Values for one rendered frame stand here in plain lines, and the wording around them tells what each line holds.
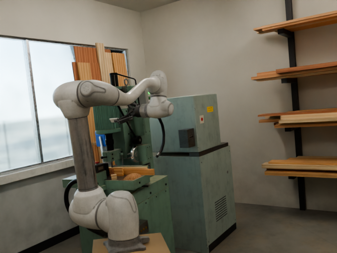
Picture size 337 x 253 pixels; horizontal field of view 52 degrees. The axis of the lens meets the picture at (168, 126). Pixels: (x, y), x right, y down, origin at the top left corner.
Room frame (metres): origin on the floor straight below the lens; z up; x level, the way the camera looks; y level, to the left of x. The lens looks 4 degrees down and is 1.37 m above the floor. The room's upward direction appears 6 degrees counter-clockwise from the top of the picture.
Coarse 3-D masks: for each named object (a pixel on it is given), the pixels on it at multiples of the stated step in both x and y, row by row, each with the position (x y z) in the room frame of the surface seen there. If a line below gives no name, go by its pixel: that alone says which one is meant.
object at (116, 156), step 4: (104, 152) 2.36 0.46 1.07; (108, 152) 2.34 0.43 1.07; (112, 152) 2.36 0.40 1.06; (116, 152) 2.40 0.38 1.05; (120, 152) 2.44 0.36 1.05; (104, 156) 2.36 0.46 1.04; (108, 156) 2.34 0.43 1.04; (112, 156) 2.36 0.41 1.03; (116, 156) 2.40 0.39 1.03; (120, 156) 2.44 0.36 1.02; (104, 160) 2.36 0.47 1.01; (108, 160) 2.35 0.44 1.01; (112, 160) 2.35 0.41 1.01
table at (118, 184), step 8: (72, 176) 2.47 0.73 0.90; (120, 176) 2.30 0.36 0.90; (144, 176) 2.25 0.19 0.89; (64, 184) 2.39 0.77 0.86; (104, 184) 2.23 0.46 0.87; (112, 184) 2.20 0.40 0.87; (120, 184) 2.17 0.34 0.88; (128, 184) 2.14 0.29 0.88; (136, 184) 2.16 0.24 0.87; (144, 184) 2.24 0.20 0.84
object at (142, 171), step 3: (123, 171) 2.34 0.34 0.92; (126, 171) 2.33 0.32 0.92; (129, 171) 2.32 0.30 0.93; (132, 171) 2.31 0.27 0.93; (135, 171) 2.30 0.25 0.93; (138, 171) 2.29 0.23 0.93; (141, 171) 2.27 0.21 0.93; (144, 171) 2.26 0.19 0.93; (147, 171) 2.25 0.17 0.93; (150, 171) 2.24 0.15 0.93; (153, 171) 2.24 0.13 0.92; (126, 174) 2.33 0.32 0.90; (141, 174) 2.28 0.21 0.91; (144, 174) 2.26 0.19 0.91; (147, 174) 2.25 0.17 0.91; (150, 174) 2.24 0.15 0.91; (153, 174) 2.24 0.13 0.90
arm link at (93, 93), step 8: (88, 80) 1.58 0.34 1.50; (96, 80) 1.59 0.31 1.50; (80, 88) 1.57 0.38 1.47; (88, 88) 1.55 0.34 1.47; (96, 88) 1.56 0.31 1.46; (104, 88) 1.59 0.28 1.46; (112, 88) 1.64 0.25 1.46; (80, 96) 1.60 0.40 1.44; (88, 96) 1.55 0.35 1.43; (96, 96) 1.56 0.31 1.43; (104, 96) 1.59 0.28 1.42; (112, 96) 1.63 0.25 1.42; (88, 104) 1.62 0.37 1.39; (96, 104) 1.63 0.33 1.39; (104, 104) 1.64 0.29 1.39; (112, 104) 1.68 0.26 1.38
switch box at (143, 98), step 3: (144, 90) 2.56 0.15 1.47; (147, 90) 2.59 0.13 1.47; (144, 93) 2.56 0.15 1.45; (147, 93) 2.59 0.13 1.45; (141, 96) 2.57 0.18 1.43; (144, 96) 2.56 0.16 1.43; (147, 96) 2.58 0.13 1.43; (141, 99) 2.58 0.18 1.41; (144, 99) 2.56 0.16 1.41; (147, 99) 2.58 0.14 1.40; (141, 102) 2.58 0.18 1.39; (144, 102) 2.56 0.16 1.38; (147, 102) 2.58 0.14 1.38
